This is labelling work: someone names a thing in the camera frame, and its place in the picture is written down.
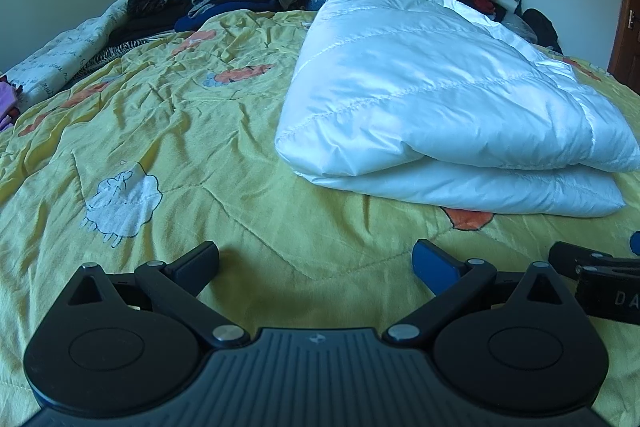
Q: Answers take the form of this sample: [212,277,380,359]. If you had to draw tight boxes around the black bag by wall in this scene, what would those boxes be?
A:
[522,9,563,54]

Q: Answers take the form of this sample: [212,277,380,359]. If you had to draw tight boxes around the brown wooden door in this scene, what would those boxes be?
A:
[608,0,639,93]

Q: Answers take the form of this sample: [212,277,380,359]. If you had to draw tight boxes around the purple garment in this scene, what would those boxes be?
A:
[0,75,23,131]

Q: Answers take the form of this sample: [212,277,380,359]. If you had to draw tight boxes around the white puffer jacket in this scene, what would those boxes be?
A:
[274,0,639,218]

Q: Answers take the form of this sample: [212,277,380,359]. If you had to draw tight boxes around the yellow cartoon bed quilt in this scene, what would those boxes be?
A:
[1,11,639,426]

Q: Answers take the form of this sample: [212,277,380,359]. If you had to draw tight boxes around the white patterned blanket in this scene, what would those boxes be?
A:
[6,0,128,112]

